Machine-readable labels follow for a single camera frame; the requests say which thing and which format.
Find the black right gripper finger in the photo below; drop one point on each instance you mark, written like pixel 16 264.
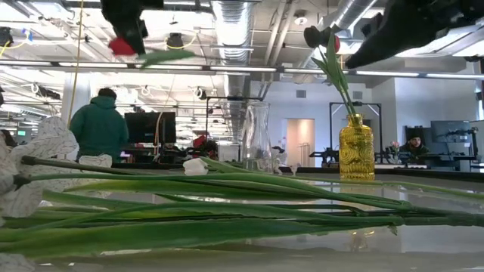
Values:
pixel 372 24
pixel 372 51

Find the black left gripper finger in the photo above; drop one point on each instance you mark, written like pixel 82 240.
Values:
pixel 140 36
pixel 126 30

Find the white artificial tulip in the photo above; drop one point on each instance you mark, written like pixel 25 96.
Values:
pixel 195 166

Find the black background robot arm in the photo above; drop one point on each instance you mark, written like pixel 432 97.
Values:
pixel 325 155
pixel 385 155

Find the yellow patterned glass vase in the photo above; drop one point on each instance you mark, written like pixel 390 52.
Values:
pixel 356 151

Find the clear glass vase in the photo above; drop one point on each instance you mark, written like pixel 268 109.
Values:
pixel 257 136

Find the black ceiling fixture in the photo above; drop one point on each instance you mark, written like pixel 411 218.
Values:
pixel 175 41

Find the black computer monitor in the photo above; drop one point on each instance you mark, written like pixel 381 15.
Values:
pixel 145 126

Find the person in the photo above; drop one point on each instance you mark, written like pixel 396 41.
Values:
pixel 415 145
pixel 99 128

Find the grey computer monitor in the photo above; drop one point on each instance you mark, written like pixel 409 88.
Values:
pixel 450 132

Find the pale doorway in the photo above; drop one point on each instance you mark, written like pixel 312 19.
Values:
pixel 300 143

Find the dark background desk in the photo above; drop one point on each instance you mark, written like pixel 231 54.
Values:
pixel 450 160

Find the thin green flower stem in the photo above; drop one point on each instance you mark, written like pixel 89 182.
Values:
pixel 416 187

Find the white blossom spray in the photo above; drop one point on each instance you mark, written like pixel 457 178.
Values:
pixel 280 160

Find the green exit sign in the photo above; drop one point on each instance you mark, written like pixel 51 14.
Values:
pixel 22 133

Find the long green leafy flower stem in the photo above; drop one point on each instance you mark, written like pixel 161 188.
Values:
pixel 151 234

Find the silver ceiling air duct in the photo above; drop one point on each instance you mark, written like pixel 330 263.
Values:
pixel 232 38

